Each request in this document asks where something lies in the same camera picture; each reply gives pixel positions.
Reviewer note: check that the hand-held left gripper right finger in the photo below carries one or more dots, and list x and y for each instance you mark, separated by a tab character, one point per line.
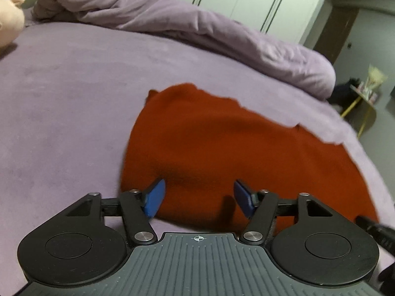
243	199

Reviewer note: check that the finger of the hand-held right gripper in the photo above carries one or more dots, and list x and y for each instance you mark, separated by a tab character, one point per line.
376	232

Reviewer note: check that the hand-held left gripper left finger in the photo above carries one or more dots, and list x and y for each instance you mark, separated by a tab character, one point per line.
155	199

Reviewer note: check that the red knit cardigan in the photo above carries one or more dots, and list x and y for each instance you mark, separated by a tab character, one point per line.
216	145

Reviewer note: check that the dark clothes pile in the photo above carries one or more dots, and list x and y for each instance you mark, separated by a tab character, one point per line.
342	92

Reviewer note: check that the yellow-legged side table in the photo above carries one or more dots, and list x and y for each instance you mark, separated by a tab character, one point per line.
367	101

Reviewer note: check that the cream wrapped bouquet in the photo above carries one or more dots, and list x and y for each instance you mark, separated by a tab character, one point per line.
375	80

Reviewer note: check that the purple duvet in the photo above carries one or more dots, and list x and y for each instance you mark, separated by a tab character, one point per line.
185	24

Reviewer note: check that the brown wooden door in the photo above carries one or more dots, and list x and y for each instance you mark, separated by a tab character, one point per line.
336	34

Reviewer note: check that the white wardrobe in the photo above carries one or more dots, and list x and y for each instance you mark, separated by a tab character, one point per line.
247	0

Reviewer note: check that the pink plush toy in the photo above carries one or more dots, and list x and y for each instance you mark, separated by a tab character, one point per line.
9	21

